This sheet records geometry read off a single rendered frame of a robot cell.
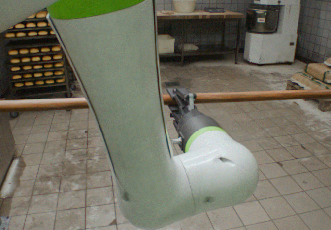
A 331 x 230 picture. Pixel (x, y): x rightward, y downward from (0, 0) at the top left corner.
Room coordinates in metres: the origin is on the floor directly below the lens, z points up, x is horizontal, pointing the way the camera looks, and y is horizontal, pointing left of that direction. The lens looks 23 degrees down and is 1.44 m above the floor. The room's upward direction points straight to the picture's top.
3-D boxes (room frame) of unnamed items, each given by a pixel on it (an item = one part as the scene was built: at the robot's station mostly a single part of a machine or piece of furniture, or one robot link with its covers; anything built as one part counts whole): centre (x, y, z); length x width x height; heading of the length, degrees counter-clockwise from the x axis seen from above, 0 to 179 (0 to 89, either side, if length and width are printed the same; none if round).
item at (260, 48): (5.38, -1.89, 0.66); 0.92 x 0.59 x 1.32; 103
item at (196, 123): (0.52, -0.07, 1.14); 0.12 x 0.06 x 0.09; 103
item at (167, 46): (5.35, 0.06, 0.35); 0.50 x 0.36 x 0.24; 14
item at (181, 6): (5.52, -0.34, 1.01); 0.43 x 0.42 x 0.21; 103
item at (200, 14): (5.41, -0.22, 0.45); 2.20 x 0.80 x 0.90; 103
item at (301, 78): (3.77, -2.07, 0.22); 0.62 x 0.36 x 0.15; 108
